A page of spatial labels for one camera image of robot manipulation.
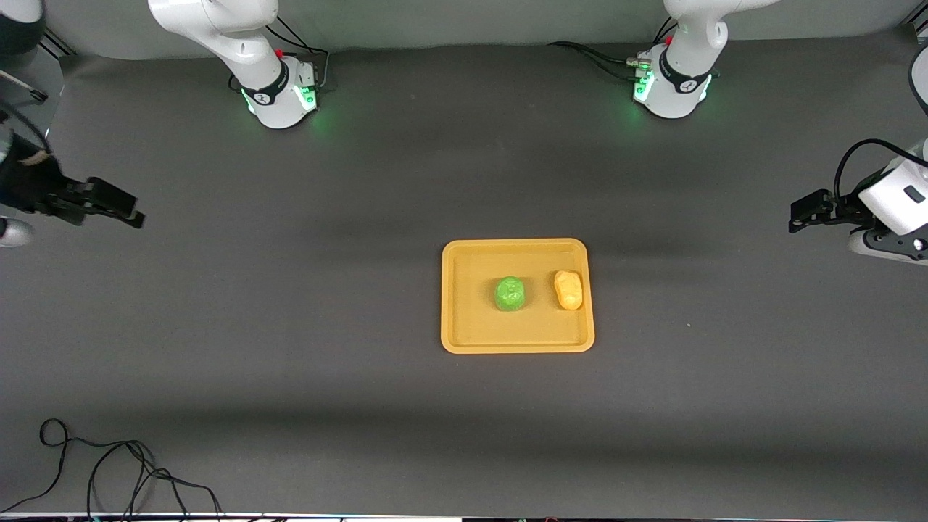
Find yellow potato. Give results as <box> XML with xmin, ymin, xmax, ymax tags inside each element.
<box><xmin>554</xmin><ymin>270</ymin><xmax>584</xmax><ymax>311</ymax></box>

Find green apple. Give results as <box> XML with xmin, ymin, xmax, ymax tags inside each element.
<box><xmin>494</xmin><ymin>275</ymin><xmax>528</xmax><ymax>313</ymax></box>

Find orange plastic tray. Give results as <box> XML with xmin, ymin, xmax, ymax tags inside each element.
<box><xmin>441</xmin><ymin>238</ymin><xmax>596</xmax><ymax>355</ymax></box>

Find metal rod with black tip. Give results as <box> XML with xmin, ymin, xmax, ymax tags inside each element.
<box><xmin>0</xmin><ymin>69</ymin><xmax>49</xmax><ymax>102</ymax></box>

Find dark grey table mat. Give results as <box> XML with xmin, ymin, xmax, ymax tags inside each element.
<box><xmin>0</xmin><ymin>29</ymin><xmax>928</xmax><ymax>517</ymax></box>

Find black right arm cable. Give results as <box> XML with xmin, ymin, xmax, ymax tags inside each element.
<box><xmin>0</xmin><ymin>101</ymin><xmax>53</xmax><ymax>154</ymax></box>

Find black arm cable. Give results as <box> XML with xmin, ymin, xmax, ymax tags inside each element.
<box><xmin>834</xmin><ymin>138</ymin><xmax>928</xmax><ymax>205</ymax></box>
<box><xmin>0</xmin><ymin>101</ymin><xmax>53</xmax><ymax>154</ymax></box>

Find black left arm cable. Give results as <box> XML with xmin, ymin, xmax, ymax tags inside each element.
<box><xmin>834</xmin><ymin>138</ymin><xmax>928</xmax><ymax>205</ymax></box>

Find black right base cables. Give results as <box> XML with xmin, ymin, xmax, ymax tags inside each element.
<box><xmin>228</xmin><ymin>14</ymin><xmax>332</xmax><ymax>94</ymax></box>

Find black base cables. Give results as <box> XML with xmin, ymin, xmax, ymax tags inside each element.
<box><xmin>549</xmin><ymin>14</ymin><xmax>679</xmax><ymax>80</ymax></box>
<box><xmin>228</xmin><ymin>14</ymin><xmax>332</xmax><ymax>94</ymax></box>

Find thin black loose cable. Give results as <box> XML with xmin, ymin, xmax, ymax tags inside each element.
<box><xmin>0</xmin><ymin>418</ymin><xmax>225</xmax><ymax>522</ymax></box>

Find black left base cables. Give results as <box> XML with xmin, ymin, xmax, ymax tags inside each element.
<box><xmin>549</xmin><ymin>14</ymin><xmax>679</xmax><ymax>80</ymax></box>

